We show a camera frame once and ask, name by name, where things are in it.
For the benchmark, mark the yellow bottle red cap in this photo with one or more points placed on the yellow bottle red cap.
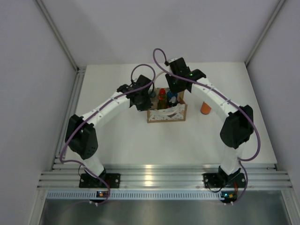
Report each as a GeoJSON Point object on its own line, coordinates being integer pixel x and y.
{"type": "Point", "coordinates": [162, 99]}

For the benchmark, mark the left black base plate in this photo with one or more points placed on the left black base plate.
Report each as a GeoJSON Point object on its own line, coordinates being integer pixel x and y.
{"type": "Point", "coordinates": [111, 179]}

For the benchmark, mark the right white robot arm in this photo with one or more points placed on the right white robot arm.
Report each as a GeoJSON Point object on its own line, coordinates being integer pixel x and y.
{"type": "Point", "coordinates": [237, 120]}

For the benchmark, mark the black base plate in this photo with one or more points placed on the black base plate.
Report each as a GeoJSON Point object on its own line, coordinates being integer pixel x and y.
{"type": "Point", "coordinates": [217, 180]}
{"type": "Point", "coordinates": [111, 179]}

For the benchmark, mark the clear bottle dark cap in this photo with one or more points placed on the clear bottle dark cap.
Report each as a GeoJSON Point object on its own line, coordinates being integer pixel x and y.
{"type": "Point", "coordinates": [153, 98]}

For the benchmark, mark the burlap canvas tote bag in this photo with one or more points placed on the burlap canvas tote bag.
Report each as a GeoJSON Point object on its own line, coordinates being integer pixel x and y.
{"type": "Point", "coordinates": [173, 114]}

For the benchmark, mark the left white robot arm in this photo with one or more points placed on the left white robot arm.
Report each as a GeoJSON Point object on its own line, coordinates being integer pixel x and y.
{"type": "Point", "coordinates": [81, 136]}

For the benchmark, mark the aluminium rail frame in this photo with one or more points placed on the aluminium rail frame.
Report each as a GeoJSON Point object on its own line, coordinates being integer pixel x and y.
{"type": "Point", "coordinates": [168, 154]}

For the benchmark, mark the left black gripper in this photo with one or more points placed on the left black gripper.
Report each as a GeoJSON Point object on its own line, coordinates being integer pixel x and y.
{"type": "Point", "coordinates": [147, 106]}

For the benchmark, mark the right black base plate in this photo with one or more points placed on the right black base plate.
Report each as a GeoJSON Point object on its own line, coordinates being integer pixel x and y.
{"type": "Point", "coordinates": [217, 180]}

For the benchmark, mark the perforated cable duct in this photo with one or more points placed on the perforated cable duct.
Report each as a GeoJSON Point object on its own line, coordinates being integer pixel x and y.
{"type": "Point", "coordinates": [133, 195]}

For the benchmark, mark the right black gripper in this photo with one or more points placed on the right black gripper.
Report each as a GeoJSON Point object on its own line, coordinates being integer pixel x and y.
{"type": "Point", "coordinates": [169, 78]}

